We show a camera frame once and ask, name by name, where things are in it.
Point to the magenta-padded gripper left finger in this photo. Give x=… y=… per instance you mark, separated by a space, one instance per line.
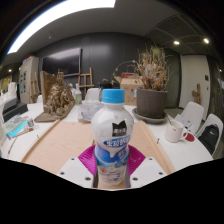
x=78 y=170

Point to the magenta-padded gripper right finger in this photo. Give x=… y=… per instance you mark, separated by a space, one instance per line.
x=146 y=170

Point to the blue-capped white drink bottle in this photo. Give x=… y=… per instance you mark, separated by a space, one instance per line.
x=111 y=133

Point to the pale wooden panel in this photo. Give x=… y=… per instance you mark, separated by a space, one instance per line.
x=56 y=143

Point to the white ceramic mug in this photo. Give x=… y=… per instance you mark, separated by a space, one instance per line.
x=173 y=131

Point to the crumpled clear plastic bag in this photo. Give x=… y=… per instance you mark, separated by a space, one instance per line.
x=88 y=110

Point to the stack of papers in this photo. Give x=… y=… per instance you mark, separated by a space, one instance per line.
x=183 y=120

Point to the dried plant in grey pot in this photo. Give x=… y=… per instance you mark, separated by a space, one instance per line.
x=151 y=103

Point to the teal book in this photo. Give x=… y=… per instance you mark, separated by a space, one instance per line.
x=15 y=128

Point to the white plastic chair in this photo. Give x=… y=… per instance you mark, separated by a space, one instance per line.
x=92 y=94
x=213 y=119
x=195 y=111

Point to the brown carved sculpture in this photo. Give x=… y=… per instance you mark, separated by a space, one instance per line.
x=58 y=96

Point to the cardboard box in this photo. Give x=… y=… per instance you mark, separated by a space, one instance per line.
x=128 y=88

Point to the black flat box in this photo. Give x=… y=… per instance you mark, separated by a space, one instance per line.
x=15 y=110

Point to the wooden easel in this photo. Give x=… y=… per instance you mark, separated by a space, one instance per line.
x=86 y=81

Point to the wooden figure sculpture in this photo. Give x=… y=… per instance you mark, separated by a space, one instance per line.
x=197 y=94

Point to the white display board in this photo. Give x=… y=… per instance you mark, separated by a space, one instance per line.
x=28 y=78

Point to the round ceiling spotlight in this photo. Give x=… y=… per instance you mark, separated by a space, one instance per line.
x=176 y=42
x=206 y=40

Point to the black wall screen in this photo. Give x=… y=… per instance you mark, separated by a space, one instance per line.
x=61 y=61

